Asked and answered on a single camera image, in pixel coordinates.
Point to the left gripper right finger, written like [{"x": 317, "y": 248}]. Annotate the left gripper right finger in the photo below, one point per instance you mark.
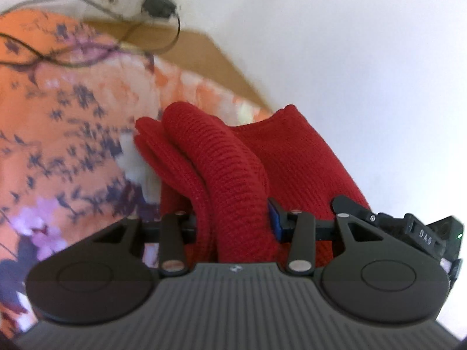
[{"x": 361, "y": 270}]

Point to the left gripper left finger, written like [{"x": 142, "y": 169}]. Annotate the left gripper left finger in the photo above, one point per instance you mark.
[{"x": 111, "y": 273}]

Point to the red knitted sweater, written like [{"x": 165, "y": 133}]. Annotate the red knitted sweater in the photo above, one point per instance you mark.
[{"x": 227, "y": 175}]

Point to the orange floral bed sheet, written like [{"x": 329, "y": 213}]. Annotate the orange floral bed sheet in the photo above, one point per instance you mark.
[{"x": 68, "y": 112}]

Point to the black power adapter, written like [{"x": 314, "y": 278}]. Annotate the black power adapter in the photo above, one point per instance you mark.
[{"x": 163, "y": 9}]

